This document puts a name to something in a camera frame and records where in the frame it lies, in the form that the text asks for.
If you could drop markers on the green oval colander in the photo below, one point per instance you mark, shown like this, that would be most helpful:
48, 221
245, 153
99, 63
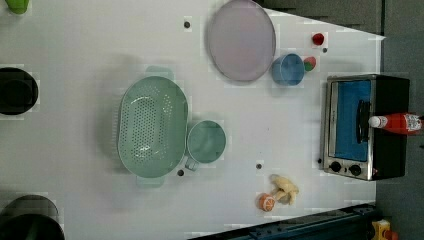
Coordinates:
152, 127

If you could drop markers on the yellow red toy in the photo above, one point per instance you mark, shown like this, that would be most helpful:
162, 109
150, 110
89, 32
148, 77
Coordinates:
383, 231

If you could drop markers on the green mug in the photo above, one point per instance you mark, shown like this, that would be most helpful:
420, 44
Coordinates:
206, 142

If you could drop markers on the small blue bowl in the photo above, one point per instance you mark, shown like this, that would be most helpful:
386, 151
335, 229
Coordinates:
288, 70

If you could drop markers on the dark round base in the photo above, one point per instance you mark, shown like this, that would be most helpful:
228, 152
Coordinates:
31, 217

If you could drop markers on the red plush ketchup bottle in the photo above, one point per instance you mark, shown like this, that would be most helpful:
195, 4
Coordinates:
398, 123

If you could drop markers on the green object at corner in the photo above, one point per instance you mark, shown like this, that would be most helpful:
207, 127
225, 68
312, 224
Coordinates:
17, 6

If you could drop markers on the orange slice toy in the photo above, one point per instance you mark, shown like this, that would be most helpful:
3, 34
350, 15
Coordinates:
266, 202

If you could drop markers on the black round container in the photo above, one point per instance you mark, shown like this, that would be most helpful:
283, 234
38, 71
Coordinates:
18, 91

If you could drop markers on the small red toy fruit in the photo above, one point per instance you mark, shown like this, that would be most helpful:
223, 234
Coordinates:
318, 39

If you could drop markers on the round grey plate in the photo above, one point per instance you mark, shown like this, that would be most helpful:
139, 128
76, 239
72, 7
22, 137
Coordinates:
241, 40

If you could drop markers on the red toy strawberry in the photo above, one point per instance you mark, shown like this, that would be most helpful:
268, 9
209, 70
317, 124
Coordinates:
310, 63

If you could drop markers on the peeled toy banana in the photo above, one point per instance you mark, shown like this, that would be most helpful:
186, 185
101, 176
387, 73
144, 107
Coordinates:
285, 190

